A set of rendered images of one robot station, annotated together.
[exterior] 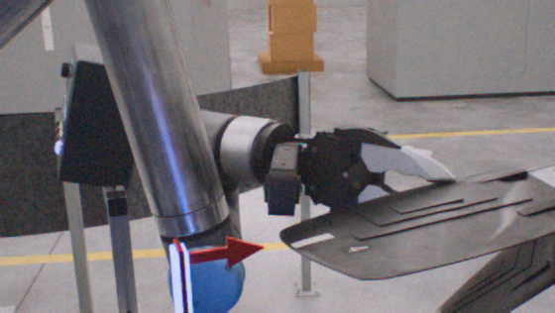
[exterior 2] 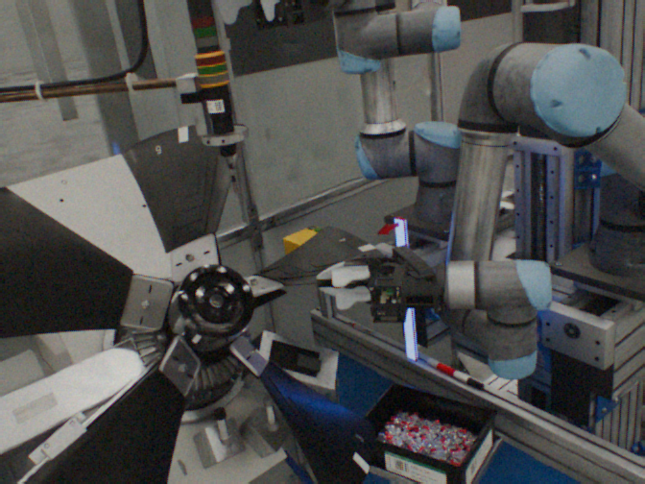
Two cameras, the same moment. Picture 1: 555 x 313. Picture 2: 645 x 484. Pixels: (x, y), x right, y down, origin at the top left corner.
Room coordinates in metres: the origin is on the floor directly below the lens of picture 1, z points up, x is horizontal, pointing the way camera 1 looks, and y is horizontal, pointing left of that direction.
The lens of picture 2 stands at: (1.48, -0.46, 1.65)
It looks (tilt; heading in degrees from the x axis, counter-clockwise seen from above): 23 degrees down; 161
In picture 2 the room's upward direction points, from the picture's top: 8 degrees counter-clockwise
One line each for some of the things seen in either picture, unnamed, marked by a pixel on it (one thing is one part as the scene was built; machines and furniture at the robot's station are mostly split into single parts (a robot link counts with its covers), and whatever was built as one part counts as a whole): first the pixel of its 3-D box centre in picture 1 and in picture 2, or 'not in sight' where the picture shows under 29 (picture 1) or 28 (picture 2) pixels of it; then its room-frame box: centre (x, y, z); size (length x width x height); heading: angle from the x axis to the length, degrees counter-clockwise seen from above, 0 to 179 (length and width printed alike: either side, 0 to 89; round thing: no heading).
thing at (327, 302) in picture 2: not in sight; (326, 294); (0.15, -0.01, 0.92); 0.03 x 0.03 x 0.12; 17
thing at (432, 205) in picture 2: not in sight; (441, 193); (0.12, 0.35, 1.09); 0.15 x 0.15 x 0.10
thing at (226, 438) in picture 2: not in sight; (223, 425); (0.59, -0.37, 0.99); 0.02 x 0.02 x 0.06
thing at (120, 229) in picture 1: (122, 254); not in sight; (0.93, 0.24, 0.96); 0.03 x 0.03 x 0.20; 17
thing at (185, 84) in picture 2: not in sight; (213, 108); (0.53, -0.27, 1.49); 0.09 x 0.07 x 0.10; 52
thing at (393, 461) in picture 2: not in sight; (424, 436); (0.64, -0.02, 0.85); 0.22 x 0.17 x 0.07; 33
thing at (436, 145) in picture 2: not in sight; (437, 150); (0.12, 0.35, 1.20); 0.13 x 0.12 x 0.14; 59
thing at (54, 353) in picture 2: not in sight; (70, 351); (0.04, -0.62, 0.92); 0.17 x 0.16 x 0.11; 17
